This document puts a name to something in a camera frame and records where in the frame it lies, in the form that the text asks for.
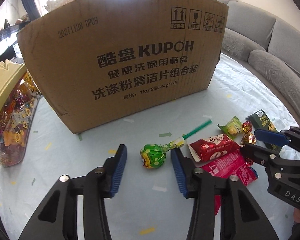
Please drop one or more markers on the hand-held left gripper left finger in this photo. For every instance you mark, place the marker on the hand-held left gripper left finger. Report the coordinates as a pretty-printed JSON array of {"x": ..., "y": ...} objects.
[{"x": 117, "y": 171}]

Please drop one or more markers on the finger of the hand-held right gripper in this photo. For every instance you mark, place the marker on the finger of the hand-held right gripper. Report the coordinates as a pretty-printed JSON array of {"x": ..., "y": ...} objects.
[
  {"x": 256, "y": 152},
  {"x": 270, "y": 136}
]

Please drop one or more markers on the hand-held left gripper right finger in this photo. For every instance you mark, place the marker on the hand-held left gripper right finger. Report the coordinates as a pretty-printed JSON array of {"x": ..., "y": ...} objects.
[{"x": 178, "y": 173}]

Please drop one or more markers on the gold red candy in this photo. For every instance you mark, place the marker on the gold red candy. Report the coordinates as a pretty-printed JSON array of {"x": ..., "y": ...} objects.
[
  {"x": 247, "y": 126},
  {"x": 249, "y": 138}
]

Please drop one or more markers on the green lollipop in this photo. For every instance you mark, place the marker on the green lollipop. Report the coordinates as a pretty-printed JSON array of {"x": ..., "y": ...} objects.
[{"x": 153, "y": 155}]

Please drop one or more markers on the brown cardboard box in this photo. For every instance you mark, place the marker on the brown cardboard box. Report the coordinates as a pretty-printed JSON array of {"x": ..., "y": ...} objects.
[{"x": 127, "y": 42}]

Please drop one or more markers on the dark green biscuit packet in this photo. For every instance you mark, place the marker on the dark green biscuit packet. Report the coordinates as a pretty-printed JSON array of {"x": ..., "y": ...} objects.
[{"x": 261, "y": 120}]

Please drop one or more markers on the pink snack packet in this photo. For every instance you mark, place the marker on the pink snack packet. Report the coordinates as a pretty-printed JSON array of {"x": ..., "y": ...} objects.
[
  {"x": 218, "y": 201},
  {"x": 227, "y": 167}
]

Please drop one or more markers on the green yellow wrapped candy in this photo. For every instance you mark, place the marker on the green yellow wrapped candy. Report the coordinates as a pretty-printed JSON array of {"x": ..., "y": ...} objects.
[{"x": 231, "y": 128}]

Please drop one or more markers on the red snack packet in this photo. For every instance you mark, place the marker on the red snack packet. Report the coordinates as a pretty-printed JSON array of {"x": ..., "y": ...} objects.
[{"x": 212, "y": 146}]

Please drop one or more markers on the grey curved sofa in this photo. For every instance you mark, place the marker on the grey curved sofa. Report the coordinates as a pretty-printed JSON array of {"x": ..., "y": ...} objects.
[{"x": 265, "y": 42}]

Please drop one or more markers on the candy jar with yellow lid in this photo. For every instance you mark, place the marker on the candy jar with yellow lid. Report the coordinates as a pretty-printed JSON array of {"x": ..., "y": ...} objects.
[{"x": 12, "y": 120}]

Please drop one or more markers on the black piano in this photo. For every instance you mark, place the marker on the black piano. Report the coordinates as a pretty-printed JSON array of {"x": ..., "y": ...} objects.
[{"x": 2, "y": 42}]

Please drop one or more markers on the white shell shaped bowl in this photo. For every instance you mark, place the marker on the white shell shaped bowl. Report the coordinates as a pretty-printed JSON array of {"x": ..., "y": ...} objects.
[{"x": 62, "y": 1}]

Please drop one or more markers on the dark metronome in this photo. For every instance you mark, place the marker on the dark metronome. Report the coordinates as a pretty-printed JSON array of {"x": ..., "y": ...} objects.
[{"x": 7, "y": 23}]

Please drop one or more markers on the blue curtain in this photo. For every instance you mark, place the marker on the blue curtain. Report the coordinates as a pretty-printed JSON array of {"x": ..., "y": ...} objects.
[{"x": 30, "y": 0}]

